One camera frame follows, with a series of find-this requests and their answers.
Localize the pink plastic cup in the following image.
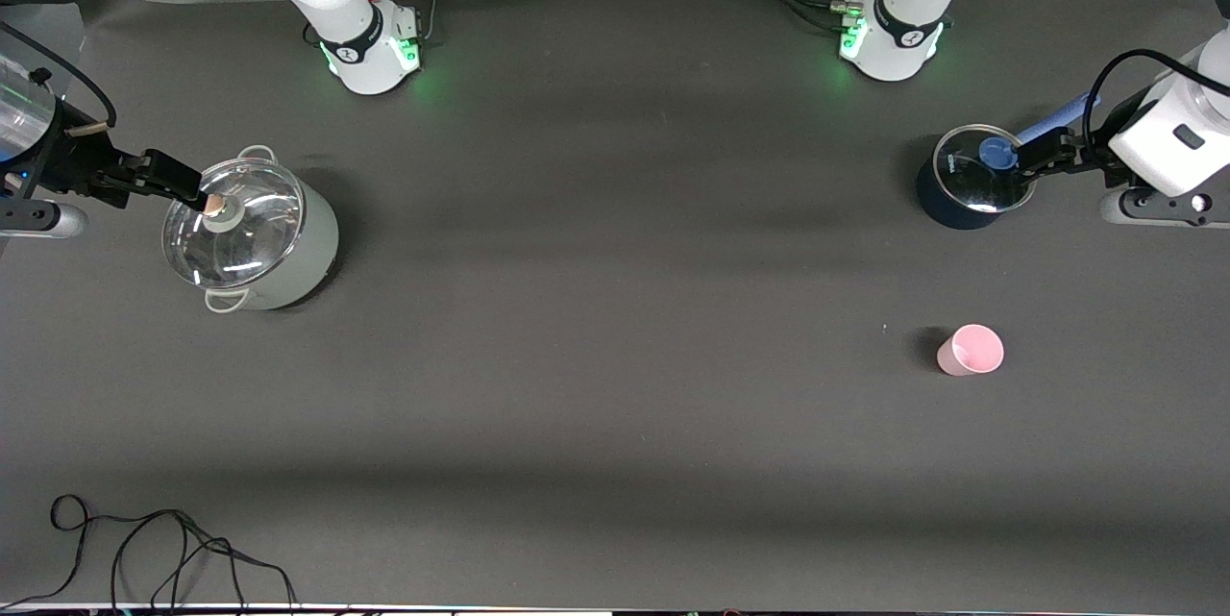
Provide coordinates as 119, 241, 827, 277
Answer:
936, 324, 1005, 377

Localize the glass lid with blue knob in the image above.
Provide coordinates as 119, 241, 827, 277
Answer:
932, 124, 1039, 214

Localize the dark blue saucepan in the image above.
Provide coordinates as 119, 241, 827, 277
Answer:
915, 92, 1101, 231

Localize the glass lid with tan knob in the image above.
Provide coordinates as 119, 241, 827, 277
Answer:
161, 158, 307, 291

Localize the pale grey two-handled pot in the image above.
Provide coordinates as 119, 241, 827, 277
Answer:
161, 145, 340, 313

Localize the thin black loose cable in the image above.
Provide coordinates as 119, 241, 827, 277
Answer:
0, 494, 299, 612

